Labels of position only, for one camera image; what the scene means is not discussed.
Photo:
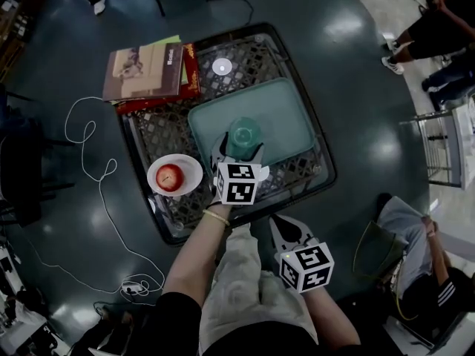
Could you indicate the wooden shelf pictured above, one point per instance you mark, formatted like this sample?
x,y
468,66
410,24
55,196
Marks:
x,y
18,24

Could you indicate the green cover book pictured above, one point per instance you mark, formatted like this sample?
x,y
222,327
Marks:
x,y
163,42

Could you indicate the person's beige trousers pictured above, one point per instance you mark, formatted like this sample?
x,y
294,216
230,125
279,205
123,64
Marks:
x,y
237,291

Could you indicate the person's right forearm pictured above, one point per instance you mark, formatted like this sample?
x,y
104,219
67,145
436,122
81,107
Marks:
x,y
326,313

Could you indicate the white round plate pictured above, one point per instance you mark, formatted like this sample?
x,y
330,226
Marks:
x,y
191,169

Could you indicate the white power adapter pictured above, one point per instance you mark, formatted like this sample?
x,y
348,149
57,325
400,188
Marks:
x,y
133,287

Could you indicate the person's left forearm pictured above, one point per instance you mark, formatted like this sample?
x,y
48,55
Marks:
x,y
196,250

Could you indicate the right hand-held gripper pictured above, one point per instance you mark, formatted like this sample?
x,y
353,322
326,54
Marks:
x,y
306,269

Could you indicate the brown cover book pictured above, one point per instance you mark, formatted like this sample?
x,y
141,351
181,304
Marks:
x,y
143,72

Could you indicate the green translucent cup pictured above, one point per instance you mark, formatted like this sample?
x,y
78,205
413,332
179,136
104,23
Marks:
x,y
243,137

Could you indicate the dark green bag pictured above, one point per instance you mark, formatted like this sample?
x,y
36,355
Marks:
x,y
375,254

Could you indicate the red cover book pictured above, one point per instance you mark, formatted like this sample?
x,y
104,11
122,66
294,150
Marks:
x,y
191,76

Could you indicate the person's black shirt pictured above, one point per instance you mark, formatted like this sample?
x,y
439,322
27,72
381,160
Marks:
x,y
178,328

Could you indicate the black rattan glass-top table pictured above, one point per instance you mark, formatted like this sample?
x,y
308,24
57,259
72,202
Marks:
x,y
174,132

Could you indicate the metal rack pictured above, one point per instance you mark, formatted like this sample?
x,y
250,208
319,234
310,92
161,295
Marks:
x,y
439,143

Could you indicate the white round coaster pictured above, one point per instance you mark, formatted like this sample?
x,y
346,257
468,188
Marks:
x,y
264,173
222,66

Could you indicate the red apple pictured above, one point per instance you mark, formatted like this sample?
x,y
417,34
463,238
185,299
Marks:
x,y
169,177

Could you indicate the teal plastic tray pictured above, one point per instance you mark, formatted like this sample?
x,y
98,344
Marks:
x,y
274,109

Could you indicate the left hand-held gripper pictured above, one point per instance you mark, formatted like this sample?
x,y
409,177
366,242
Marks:
x,y
237,184

